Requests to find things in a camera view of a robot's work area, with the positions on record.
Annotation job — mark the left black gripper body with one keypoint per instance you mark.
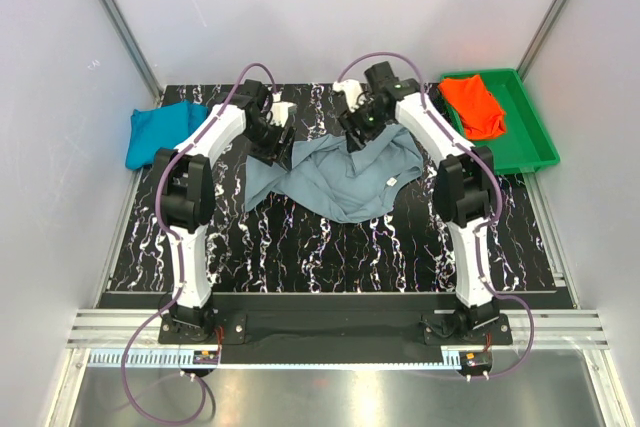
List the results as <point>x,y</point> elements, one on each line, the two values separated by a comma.
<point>265,139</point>

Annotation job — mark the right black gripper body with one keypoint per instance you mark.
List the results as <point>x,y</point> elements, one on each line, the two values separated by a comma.
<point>366,118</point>

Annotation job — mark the grey-blue t shirt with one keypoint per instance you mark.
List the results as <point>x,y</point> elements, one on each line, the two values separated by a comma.
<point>340,186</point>

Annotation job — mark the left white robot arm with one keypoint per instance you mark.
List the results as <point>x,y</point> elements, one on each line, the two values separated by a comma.
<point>185,193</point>

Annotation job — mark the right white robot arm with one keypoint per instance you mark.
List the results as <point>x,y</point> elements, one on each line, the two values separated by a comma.
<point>465,191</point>

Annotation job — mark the orange t shirt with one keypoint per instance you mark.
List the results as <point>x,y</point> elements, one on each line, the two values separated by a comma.
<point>481,115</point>

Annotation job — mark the teal folded t shirt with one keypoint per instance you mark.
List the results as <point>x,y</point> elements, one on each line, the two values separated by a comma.
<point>161,128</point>

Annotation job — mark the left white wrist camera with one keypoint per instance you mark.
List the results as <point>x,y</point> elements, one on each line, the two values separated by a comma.
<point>280,111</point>

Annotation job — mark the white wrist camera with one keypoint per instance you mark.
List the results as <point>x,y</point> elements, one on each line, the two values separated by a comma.
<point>280,111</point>
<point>352,91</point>

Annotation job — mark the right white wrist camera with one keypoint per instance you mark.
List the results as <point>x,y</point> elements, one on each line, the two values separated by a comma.
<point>352,91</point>

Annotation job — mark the left aluminium frame post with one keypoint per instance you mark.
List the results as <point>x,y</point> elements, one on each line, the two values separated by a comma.
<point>129,42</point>

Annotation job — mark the aluminium frame post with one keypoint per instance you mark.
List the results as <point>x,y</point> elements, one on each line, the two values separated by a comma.
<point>541,35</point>
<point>129,42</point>

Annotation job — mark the right aluminium frame post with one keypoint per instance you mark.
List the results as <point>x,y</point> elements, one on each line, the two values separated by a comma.
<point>541,35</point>

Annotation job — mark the aluminium front rail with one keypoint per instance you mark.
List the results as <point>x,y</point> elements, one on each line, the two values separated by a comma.
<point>113,338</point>

